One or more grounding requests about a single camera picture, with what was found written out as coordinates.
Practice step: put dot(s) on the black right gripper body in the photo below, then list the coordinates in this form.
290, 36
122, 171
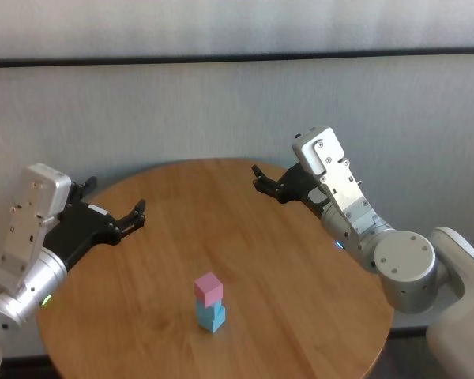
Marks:
296, 185

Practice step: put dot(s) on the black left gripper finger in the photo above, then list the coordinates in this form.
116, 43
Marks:
130, 221
89, 185

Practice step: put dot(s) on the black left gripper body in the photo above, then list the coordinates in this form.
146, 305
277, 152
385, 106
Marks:
79, 233

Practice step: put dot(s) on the pink cube block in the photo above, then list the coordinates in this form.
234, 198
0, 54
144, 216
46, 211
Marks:
208, 289

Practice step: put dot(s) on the light blue cube block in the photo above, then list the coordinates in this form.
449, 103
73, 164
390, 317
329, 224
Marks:
205, 311
215, 324

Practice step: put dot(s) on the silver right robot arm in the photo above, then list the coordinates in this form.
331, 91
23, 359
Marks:
403, 260

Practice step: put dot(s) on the black horizontal wall rail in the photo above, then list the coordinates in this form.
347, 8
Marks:
237, 58

